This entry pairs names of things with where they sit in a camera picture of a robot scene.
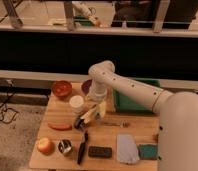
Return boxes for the white plastic cup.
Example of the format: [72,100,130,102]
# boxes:
[69,95,84,114]

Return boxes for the wooden cutting board table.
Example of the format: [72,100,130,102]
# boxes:
[29,90,159,171]

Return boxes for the dark purple bowl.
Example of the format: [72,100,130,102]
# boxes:
[81,79,92,95]

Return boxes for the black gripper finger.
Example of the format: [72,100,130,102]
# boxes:
[74,117,85,130]

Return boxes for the green sponge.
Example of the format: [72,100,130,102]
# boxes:
[138,144,158,160]

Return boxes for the small metal cup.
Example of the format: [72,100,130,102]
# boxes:
[58,139,72,156]

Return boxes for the red yellow apple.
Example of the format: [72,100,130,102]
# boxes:
[37,138,54,155]

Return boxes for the orange carrot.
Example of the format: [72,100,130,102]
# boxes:
[47,123,72,131]

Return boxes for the red bowl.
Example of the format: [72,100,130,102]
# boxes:
[51,80,72,99]

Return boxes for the black floor cables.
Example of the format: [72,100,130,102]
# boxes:
[0,79,20,134]

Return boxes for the black handled knife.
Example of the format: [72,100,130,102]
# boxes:
[77,131,88,165]

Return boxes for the grey folded cloth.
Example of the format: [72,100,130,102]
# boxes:
[116,134,140,164]

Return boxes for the black rectangular sponge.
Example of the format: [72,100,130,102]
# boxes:
[88,146,112,158]

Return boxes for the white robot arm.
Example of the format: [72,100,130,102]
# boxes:
[88,60,198,171]

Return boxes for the green tray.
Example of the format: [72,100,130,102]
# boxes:
[112,78,162,113]

